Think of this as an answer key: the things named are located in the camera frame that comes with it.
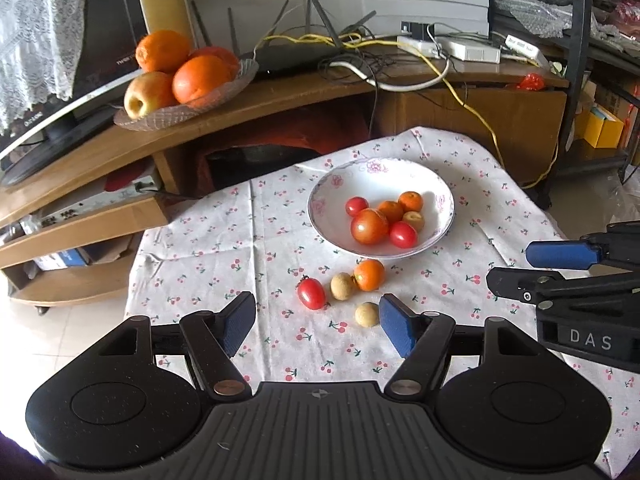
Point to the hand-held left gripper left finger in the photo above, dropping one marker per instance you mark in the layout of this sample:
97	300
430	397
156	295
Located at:
239	322

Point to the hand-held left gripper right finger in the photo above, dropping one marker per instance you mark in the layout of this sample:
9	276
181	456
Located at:
397	327

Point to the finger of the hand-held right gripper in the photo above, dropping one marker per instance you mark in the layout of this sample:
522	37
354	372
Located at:
515	284
560	254

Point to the tan longan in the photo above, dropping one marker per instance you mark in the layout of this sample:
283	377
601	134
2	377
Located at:
343	286
366	314
415	220

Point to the large red tomato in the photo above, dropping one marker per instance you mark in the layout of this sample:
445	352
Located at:
370	226

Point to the white floral bowl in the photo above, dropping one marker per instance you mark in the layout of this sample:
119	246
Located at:
330	210

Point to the floral white tablecloth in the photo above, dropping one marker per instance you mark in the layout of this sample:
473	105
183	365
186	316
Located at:
280	220

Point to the yellow box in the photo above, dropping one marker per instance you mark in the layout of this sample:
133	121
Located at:
602	130

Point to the dark pot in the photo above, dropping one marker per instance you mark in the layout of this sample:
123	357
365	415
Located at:
250	160

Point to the white socket device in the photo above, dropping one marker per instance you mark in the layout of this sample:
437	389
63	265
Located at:
146	185

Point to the red wrapper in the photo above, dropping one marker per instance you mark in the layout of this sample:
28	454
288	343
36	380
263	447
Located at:
531	81

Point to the red flat item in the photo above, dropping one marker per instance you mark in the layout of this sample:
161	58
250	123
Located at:
122	177

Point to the blue white box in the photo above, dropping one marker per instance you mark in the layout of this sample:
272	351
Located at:
60	259

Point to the black metal rack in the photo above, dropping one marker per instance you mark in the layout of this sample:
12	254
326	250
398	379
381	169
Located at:
575	60

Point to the small white device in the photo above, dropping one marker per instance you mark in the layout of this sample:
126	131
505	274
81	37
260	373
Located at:
525	46

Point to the glass fruit dish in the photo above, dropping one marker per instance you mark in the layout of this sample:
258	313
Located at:
165	117

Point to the white box device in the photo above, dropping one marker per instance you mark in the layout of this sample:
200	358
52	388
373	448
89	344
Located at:
472	50

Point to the wooden tv stand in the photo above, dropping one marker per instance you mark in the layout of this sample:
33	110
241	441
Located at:
300	95

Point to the bubble wrap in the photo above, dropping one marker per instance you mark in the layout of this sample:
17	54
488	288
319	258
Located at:
535	10

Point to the large orange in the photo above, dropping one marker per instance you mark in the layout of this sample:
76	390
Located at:
225	55
201	79
162	50

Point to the yellow red apple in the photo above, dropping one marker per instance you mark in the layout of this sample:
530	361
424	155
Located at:
145	94

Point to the black power adapter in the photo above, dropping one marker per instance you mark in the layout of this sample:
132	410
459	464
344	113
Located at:
415	29

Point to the black router with antennas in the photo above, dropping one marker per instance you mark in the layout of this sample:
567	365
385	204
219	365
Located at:
295	57

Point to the black television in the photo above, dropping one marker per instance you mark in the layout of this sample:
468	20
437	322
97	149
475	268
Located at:
105	35

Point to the yellow cylinder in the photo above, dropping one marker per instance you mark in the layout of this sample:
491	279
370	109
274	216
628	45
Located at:
157	0

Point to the white lace cloth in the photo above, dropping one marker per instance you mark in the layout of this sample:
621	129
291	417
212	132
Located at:
35	35

